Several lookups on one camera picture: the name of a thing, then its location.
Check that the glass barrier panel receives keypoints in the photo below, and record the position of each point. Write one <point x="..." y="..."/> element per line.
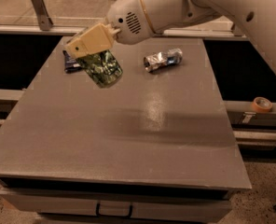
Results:
<point x="18" y="16"/>

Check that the black drawer handle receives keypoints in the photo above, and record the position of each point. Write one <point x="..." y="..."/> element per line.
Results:
<point x="120" y="210"/>

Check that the grey drawer with handle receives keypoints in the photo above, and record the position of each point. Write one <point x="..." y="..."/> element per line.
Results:
<point x="88" y="207"/>

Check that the green soda can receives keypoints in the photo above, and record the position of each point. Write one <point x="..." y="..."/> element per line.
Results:
<point x="103" y="68"/>

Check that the orange tape roll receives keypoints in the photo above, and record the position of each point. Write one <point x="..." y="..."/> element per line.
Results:
<point x="261" y="105"/>

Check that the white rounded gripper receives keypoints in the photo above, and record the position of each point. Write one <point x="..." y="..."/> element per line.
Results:
<point x="129" y="19"/>

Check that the left metal bracket post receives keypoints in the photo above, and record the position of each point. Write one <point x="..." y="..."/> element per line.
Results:
<point x="44" y="20"/>

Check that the dark blue snack packet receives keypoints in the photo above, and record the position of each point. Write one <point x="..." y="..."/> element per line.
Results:
<point x="70" y="64"/>

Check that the crushed silver blue can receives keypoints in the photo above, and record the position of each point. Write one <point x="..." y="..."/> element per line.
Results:
<point x="160" y="59"/>

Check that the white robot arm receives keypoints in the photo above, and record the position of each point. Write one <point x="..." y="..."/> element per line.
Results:
<point x="256" y="18"/>

